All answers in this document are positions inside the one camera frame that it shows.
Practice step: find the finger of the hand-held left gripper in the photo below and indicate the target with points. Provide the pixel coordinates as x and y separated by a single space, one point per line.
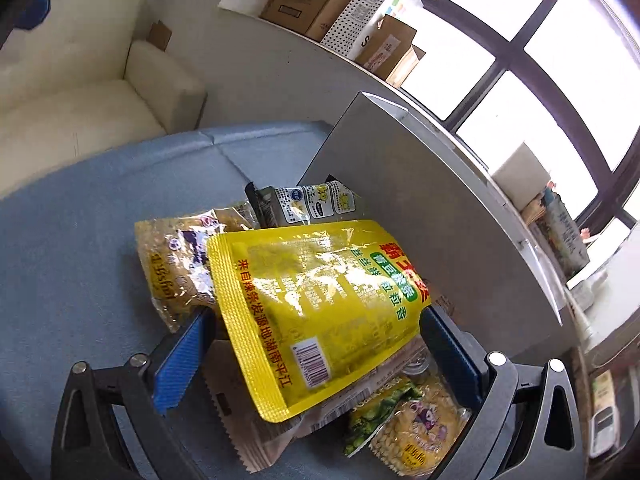
35 12

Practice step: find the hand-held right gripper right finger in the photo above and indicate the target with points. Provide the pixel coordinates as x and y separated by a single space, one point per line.
450 355

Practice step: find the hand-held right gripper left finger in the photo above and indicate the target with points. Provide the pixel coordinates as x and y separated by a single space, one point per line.
180 360

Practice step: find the clear yellow bean packet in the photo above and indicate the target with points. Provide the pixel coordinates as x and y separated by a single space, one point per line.
425 435
170 270

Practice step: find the green pea snack packet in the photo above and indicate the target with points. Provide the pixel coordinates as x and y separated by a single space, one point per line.
370 420

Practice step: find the large yellow snack bag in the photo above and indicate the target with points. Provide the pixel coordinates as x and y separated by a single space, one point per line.
310 310

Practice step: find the white cardboard box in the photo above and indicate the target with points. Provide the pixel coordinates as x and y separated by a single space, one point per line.
425 185

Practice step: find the cream sofa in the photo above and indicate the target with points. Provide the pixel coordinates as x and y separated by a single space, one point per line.
75 85

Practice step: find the brown paper snack packet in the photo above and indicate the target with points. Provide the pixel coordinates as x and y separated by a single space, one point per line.
240 425

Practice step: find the clear tan snack packet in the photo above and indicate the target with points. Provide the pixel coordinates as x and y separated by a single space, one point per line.
350 395

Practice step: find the small cardboard piece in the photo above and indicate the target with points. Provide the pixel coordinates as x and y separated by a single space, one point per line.
160 35

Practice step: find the landscape printed box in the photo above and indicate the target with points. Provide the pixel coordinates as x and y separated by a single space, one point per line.
565 240

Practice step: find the white remote control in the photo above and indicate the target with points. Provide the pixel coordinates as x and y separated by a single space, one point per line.
602 430

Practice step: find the dark snack packet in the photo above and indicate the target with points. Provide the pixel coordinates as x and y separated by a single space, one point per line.
260 207

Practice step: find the plain white box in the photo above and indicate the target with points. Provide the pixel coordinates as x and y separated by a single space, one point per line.
520 170

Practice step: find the grey white cartoon packet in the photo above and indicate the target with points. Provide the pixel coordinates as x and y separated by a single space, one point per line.
310 202

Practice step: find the small brown cardboard box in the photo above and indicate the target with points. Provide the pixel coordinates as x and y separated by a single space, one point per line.
407 67

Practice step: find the open labelled cardboard box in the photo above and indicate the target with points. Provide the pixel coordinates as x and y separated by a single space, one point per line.
385 45

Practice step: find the dotted white paper bag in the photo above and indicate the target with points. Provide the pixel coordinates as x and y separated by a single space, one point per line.
360 5

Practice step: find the black window frame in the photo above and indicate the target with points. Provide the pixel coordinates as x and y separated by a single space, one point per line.
505 57

